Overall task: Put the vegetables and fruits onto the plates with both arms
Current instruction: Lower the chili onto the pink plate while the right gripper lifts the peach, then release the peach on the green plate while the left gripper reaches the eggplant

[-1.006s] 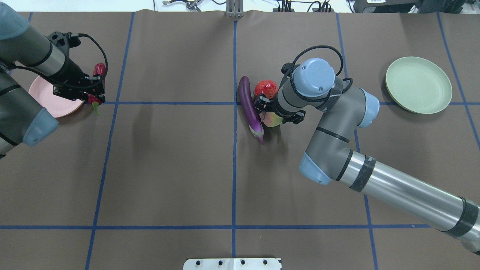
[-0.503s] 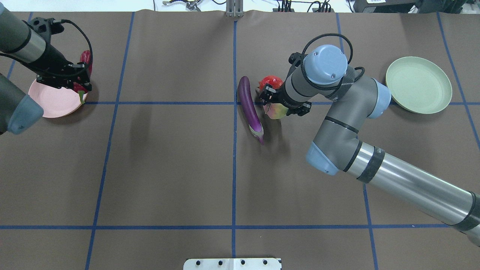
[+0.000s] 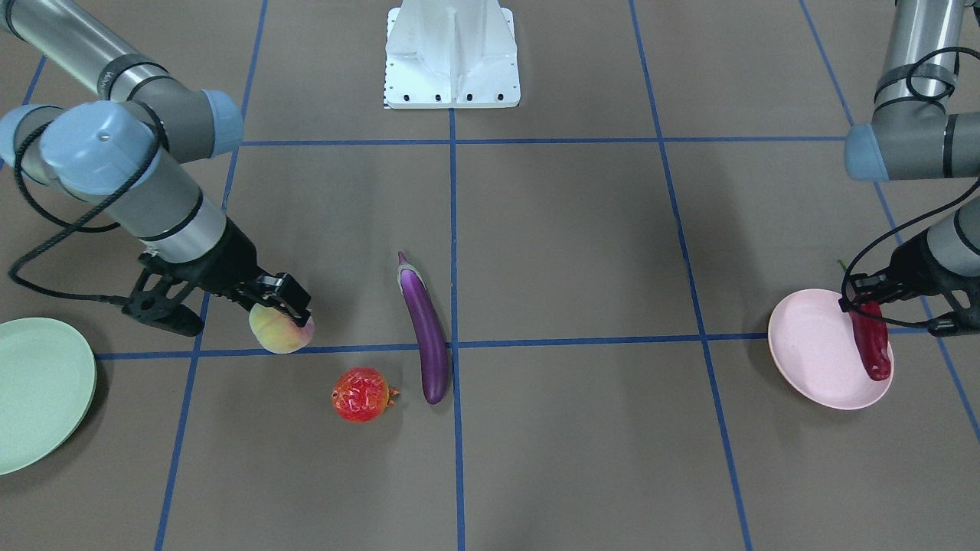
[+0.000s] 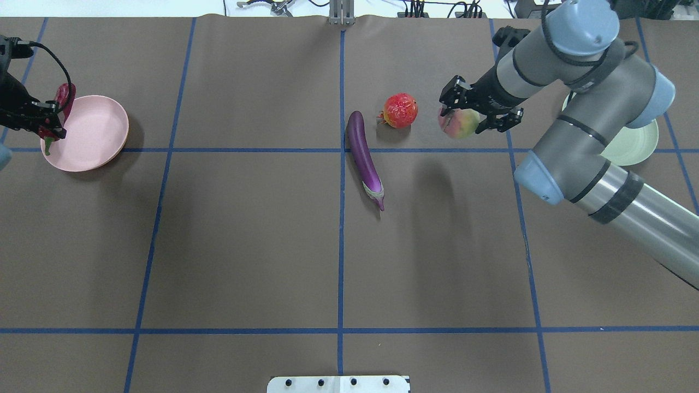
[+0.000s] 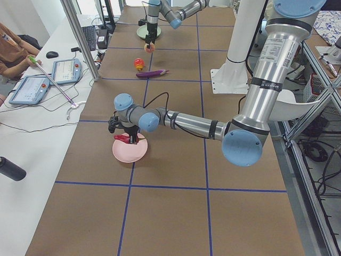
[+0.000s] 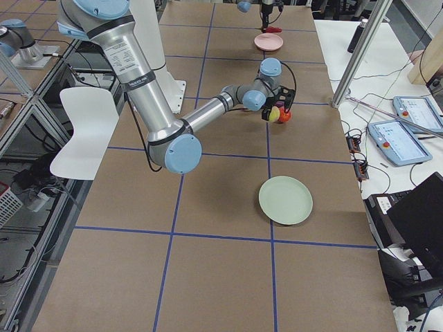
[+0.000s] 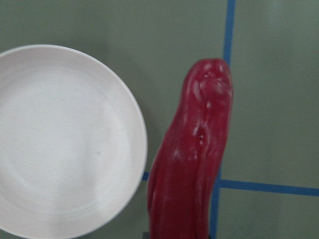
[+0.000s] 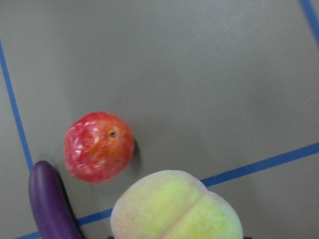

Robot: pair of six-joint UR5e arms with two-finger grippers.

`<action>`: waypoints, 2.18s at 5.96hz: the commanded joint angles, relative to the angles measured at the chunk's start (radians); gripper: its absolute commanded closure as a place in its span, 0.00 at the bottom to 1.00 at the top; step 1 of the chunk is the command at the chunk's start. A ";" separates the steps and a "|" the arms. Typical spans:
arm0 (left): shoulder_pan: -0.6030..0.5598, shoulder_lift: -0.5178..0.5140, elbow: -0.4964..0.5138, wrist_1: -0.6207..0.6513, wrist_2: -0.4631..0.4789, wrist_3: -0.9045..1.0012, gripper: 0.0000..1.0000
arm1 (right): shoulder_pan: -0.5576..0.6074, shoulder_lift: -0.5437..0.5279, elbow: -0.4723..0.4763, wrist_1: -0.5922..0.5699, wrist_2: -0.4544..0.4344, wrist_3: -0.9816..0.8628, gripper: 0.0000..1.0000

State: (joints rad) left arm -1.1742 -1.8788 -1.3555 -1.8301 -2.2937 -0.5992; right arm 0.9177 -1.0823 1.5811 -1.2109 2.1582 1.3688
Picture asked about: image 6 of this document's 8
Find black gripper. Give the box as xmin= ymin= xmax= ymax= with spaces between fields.
xmin=262 ymin=97 xmax=279 ymax=121
xmin=261 ymin=0 xmax=275 ymax=30

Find yellow pink peach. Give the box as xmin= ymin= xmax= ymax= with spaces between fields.
xmin=268 ymin=106 xmax=280 ymax=122

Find red chili pepper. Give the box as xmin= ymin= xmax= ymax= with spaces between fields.
xmin=264 ymin=27 xmax=282 ymax=33

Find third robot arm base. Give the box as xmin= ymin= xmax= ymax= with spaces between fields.
xmin=1 ymin=19 xmax=60 ymax=69

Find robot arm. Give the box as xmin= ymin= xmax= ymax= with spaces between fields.
xmin=235 ymin=0 xmax=276 ymax=32
xmin=57 ymin=1 xmax=282 ymax=174

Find pink plate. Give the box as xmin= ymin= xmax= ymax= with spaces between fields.
xmin=253 ymin=33 xmax=284 ymax=51

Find metal pointer stick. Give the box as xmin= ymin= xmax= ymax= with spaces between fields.
xmin=345 ymin=96 xmax=442 ymax=138

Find green plate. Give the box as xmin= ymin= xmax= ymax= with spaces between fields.
xmin=258 ymin=176 xmax=313 ymax=225

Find black water bottle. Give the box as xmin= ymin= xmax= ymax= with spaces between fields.
xmin=347 ymin=19 xmax=368 ymax=53

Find near blue teach pendant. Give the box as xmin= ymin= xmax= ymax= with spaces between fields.
xmin=368 ymin=120 xmax=433 ymax=167

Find blue teach pendant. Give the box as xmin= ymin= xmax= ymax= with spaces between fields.
xmin=368 ymin=120 xmax=433 ymax=167
xmin=392 ymin=96 xmax=442 ymax=133

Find far blue teach pendant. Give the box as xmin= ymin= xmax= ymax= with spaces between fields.
xmin=392 ymin=96 xmax=442 ymax=133

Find white chair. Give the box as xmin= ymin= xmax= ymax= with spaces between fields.
xmin=50 ymin=86 xmax=119 ymax=181

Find black laptop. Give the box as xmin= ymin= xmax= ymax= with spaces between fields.
xmin=364 ymin=172 xmax=442 ymax=276

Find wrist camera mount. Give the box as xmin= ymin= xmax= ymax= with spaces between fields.
xmin=277 ymin=86 xmax=296 ymax=110

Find aluminium frame post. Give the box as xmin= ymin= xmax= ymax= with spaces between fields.
xmin=331 ymin=0 xmax=392 ymax=109

